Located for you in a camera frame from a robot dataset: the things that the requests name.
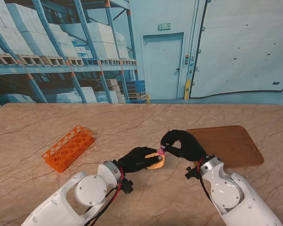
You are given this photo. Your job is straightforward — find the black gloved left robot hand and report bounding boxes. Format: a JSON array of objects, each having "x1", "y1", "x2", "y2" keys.
[{"x1": 117, "y1": 146, "x2": 165, "y2": 175}]

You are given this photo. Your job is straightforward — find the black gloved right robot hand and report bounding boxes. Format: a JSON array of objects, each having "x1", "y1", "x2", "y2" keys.
[{"x1": 160, "y1": 129, "x2": 208, "y2": 163}]

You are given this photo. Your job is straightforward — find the yellow cloth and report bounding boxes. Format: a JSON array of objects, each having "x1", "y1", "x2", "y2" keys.
[{"x1": 145, "y1": 152, "x2": 166, "y2": 170}]

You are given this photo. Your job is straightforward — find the brown wooden tray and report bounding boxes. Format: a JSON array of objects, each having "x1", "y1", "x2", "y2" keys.
[{"x1": 186, "y1": 125, "x2": 265, "y2": 168}]

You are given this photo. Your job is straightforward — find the orange test tube rack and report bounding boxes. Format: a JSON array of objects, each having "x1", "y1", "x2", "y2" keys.
[{"x1": 41, "y1": 124, "x2": 96, "y2": 174}]

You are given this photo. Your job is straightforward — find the printed warehouse backdrop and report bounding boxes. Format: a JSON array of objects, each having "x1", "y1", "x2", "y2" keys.
[{"x1": 0, "y1": 0, "x2": 283, "y2": 105}]

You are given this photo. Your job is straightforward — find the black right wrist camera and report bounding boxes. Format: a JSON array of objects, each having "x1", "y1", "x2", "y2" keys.
[{"x1": 185, "y1": 165, "x2": 200, "y2": 180}]

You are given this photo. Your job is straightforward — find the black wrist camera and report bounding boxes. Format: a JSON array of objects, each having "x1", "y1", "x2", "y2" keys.
[
  {"x1": 121, "y1": 178, "x2": 134, "y2": 194},
  {"x1": 185, "y1": 165, "x2": 200, "y2": 180}
]

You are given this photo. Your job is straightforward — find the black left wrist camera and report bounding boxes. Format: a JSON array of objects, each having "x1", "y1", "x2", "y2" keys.
[{"x1": 121, "y1": 178, "x2": 134, "y2": 194}]

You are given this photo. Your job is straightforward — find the red black right arm cable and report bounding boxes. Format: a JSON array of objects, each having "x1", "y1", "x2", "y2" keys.
[{"x1": 195, "y1": 159, "x2": 214, "y2": 205}]

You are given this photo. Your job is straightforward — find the red black arm cable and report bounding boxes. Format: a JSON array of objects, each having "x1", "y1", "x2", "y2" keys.
[
  {"x1": 195, "y1": 159, "x2": 214, "y2": 205},
  {"x1": 86, "y1": 167, "x2": 125, "y2": 226}
]

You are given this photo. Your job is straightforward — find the red black left arm cable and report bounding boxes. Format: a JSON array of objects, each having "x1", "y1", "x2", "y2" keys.
[{"x1": 86, "y1": 167, "x2": 125, "y2": 226}]

